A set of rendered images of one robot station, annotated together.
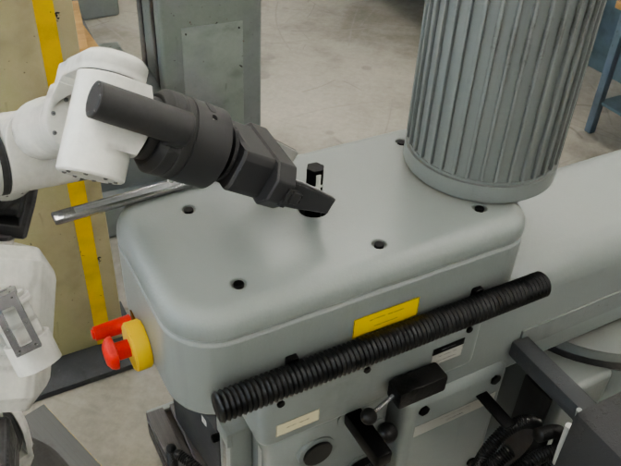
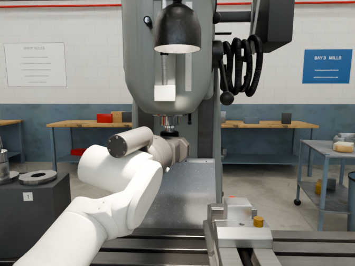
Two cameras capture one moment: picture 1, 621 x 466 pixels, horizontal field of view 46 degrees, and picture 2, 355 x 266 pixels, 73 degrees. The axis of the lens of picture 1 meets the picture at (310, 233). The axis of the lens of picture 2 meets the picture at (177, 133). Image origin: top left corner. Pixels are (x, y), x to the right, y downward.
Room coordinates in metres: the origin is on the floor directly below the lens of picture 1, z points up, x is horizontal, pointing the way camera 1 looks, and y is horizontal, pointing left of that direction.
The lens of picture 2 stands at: (0.38, 0.49, 1.35)
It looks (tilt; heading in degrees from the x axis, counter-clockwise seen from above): 9 degrees down; 302
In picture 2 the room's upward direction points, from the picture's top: straight up
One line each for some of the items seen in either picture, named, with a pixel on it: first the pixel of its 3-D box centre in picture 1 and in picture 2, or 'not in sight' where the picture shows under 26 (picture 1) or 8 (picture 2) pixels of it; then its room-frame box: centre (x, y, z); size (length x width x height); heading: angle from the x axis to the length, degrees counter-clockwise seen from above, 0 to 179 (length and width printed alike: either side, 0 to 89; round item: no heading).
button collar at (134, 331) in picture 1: (137, 345); not in sight; (0.60, 0.20, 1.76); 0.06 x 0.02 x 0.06; 30
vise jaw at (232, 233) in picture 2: not in sight; (242, 233); (0.53, -0.04, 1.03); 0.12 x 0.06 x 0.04; 31
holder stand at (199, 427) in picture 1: (217, 411); (22, 210); (1.07, 0.19, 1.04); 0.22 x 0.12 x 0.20; 37
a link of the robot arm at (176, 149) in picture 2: not in sight; (156, 154); (0.69, 0.09, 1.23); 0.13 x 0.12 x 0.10; 15
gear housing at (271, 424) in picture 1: (333, 322); not in sight; (0.73, -0.04, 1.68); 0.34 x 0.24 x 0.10; 120
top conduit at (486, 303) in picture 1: (395, 337); not in sight; (0.60, -0.11, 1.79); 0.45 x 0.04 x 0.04; 120
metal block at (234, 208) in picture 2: not in sight; (236, 212); (0.56, -0.09, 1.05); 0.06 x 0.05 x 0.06; 31
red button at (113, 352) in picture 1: (117, 351); not in sight; (0.59, 0.22, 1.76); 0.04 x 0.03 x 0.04; 30
